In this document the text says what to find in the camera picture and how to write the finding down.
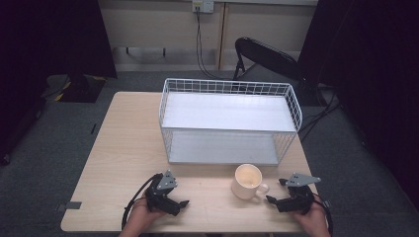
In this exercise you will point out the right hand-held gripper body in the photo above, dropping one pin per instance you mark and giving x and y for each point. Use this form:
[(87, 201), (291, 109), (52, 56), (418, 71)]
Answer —
[(298, 197)]

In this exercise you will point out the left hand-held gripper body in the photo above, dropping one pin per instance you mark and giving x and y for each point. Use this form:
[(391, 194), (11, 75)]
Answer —
[(158, 197)]

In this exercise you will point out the person's left hand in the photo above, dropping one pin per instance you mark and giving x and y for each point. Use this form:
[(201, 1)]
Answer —
[(143, 214)]

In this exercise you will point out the person's right hand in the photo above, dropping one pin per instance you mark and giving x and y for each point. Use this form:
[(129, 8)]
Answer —
[(311, 219)]

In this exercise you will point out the white cup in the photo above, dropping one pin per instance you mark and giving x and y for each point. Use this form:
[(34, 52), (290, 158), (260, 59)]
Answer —
[(247, 182)]

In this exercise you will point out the grey tape strip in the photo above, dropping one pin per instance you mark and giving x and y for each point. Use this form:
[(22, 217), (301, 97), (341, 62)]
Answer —
[(70, 206)]

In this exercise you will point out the black chair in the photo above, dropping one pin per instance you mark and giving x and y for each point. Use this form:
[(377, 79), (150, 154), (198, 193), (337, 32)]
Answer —
[(267, 56)]

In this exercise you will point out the black stand base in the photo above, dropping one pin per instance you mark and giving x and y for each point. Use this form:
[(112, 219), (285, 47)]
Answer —
[(82, 89)]

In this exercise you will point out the black curtain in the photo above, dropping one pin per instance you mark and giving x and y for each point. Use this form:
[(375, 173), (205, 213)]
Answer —
[(39, 49), (372, 82)]

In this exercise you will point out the wooden wall strip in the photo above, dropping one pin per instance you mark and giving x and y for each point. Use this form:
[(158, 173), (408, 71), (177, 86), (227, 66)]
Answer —
[(221, 36)]

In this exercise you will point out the white wall socket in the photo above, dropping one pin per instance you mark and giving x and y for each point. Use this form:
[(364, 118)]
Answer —
[(203, 5)]

